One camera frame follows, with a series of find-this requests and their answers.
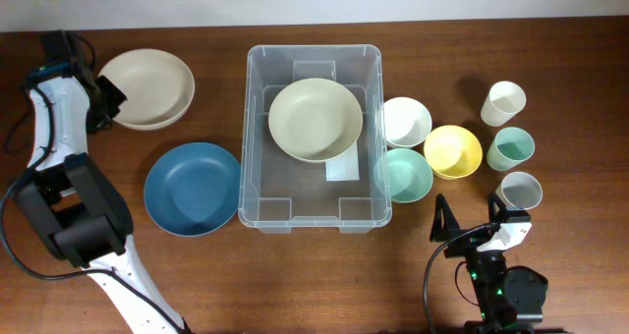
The cream white cup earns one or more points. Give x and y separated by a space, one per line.
504 100

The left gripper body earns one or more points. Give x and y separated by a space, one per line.
108 102

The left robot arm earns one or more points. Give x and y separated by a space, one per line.
74 209

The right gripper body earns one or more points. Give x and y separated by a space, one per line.
470 243

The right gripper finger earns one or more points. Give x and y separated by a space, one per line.
445 225
496 209

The white bowl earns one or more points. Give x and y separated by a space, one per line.
407 122

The mint green bowl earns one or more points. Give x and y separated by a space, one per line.
407 174

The clear plastic storage container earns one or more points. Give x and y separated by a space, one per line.
279 193

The light grey cup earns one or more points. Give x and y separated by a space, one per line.
520 190

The dark blue plate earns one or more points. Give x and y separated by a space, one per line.
193 189

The yellow bowl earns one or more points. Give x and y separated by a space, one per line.
453 152

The white label in container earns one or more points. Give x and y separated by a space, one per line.
345 167

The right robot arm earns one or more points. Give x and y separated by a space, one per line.
510 299

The mint green cup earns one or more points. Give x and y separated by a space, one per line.
511 146

